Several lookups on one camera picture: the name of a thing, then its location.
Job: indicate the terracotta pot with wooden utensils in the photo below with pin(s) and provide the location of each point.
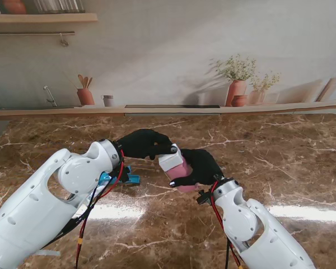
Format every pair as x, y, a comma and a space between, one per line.
85, 96

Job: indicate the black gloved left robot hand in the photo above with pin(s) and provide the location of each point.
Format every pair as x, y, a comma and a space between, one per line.
141, 144

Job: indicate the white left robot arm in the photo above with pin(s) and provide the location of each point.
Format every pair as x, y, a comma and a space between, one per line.
44, 201

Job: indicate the small round terracotta pot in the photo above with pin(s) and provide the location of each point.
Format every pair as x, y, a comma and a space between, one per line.
239, 101

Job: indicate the blue white seasoning refill bag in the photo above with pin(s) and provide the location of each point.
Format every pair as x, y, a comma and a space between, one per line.
100, 187

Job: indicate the orange pot on shelf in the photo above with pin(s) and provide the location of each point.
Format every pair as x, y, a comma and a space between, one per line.
14, 7

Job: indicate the wooden wall shelf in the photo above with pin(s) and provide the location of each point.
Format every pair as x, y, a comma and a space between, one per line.
44, 18

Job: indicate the blue plastic bag clip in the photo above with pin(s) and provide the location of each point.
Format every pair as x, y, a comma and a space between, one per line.
134, 179

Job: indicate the tall terracotta vase with flowers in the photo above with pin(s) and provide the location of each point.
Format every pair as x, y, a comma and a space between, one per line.
236, 89

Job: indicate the metal hanging rail with hook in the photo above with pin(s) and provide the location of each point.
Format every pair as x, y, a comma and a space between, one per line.
30, 33

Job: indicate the white square bottle cap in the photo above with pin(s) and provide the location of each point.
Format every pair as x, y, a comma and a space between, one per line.
170, 162

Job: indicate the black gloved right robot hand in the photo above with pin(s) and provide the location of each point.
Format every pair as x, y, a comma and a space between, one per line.
203, 168

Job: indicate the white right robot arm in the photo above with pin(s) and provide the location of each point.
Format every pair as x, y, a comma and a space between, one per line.
249, 221

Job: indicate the pale vase with plant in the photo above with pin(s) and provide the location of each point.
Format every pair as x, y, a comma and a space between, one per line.
257, 96

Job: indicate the clear square bottle pink seasoning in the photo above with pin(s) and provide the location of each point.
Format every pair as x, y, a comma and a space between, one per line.
177, 171

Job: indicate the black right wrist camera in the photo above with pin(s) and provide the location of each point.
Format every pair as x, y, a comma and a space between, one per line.
204, 196

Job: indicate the metal faucet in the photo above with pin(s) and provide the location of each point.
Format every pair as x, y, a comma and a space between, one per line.
51, 96

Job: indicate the grey mug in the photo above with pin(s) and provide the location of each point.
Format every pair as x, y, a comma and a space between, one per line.
108, 101

